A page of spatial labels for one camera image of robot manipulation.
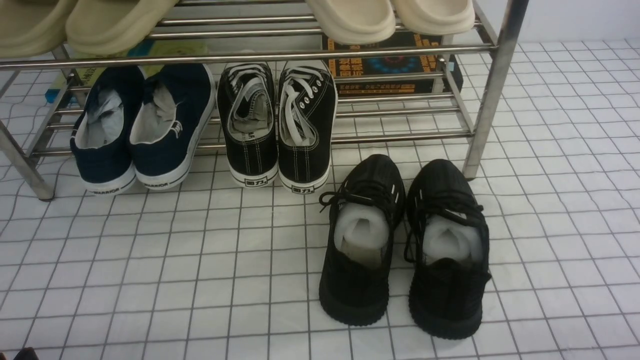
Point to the navy slip-on shoe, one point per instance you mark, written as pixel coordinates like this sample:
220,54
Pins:
99,139
177,103

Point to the stainless steel shoe rack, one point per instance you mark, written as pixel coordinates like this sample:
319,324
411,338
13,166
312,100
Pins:
500,46

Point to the black knit sneaker left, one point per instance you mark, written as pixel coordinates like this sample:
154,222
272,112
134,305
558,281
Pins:
364,214

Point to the black knit sneaker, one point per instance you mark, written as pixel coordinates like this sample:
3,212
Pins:
448,243
364,214

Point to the black canvas sneaker right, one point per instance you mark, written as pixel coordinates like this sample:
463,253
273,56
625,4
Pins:
307,109

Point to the black canvas sneaker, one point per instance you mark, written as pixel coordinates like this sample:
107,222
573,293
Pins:
245,99
307,109

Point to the black orange book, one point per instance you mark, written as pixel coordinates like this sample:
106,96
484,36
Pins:
385,65

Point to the black canvas sneaker left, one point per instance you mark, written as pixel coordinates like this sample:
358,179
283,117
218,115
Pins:
245,99

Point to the black knit sneaker right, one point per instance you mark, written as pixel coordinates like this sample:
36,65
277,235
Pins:
448,243

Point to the cream slipper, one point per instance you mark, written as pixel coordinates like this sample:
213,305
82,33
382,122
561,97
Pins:
355,21
436,17

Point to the cream slipper far right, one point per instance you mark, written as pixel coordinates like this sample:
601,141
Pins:
436,17

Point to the green blue book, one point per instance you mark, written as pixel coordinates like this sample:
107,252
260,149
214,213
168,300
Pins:
148,48

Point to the beige slipper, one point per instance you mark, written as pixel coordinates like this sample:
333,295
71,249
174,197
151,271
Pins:
107,27
32,27

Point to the beige slipper far left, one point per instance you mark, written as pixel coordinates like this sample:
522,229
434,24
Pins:
32,27

